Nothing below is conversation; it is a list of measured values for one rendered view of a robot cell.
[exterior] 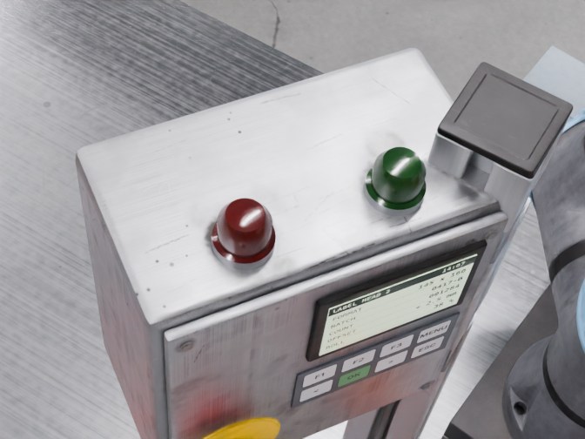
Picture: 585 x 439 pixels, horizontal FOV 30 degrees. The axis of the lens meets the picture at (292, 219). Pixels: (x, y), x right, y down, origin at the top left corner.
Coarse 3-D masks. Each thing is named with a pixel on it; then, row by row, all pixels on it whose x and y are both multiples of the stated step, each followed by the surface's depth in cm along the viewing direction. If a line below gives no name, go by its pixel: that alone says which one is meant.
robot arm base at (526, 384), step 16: (528, 352) 106; (544, 352) 101; (512, 368) 107; (528, 368) 103; (544, 368) 99; (512, 384) 105; (528, 384) 102; (544, 384) 99; (512, 400) 104; (528, 400) 104; (544, 400) 100; (560, 400) 97; (512, 416) 104; (528, 416) 102; (544, 416) 100; (560, 416) 98; (576, 416) 96; (512, 432) 105; (528, 432) 102; (544, 432) 101; (560, 432) 99; (576, 432) 98
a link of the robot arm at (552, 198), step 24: (576, 120) 99; (576, 144) 96; (552, 168) 99; (576, 168) 95; (552, 192) 98; (576, 192) 95; (552, 216) 97; (576, 216) 95; (552, 240) 97; (576, 240) 94
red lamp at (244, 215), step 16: (224, 208) 43; (240, 208) 43; (256, 208) 43; (224, 224) 43; (240, 224) 43; (256, 224) 43; (224, 240) 43; (240, 240) 43; (256, 240) 43; (272, 240) 44; (224, 256) 44; (240, 256) 44; (256, 256) 44
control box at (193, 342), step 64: (384, 64) 50; (192, 128) 48; (256, 128) 48; (320, 128) 48; (384, 128) 48; (128, 192) 46; (192, 192) 46; (256, 192) 46; (320, 192) 46; (448, 192) 47; (128, 256) 44; (192, 256) 44; (320, 256) 45; (384, 256) 46; (128, 320) 47; (192, 320) 43; (256, 320) 45; (128, 384) 56; (192, 384) 47; (256, 384) 50; (384, 384) 58
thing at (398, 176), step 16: (384, 160) 45; (400, 160) 45; (416, 160) 45; (368, 176) 46; (384, 176) 45; (400, 176) 45; (416, 176) 45; (368, 192) 46; (384, 192) 45; (400, 192) 45; (416, 192) 45; (384, 208) 46; (400, 208) 46; (416, 208) 46
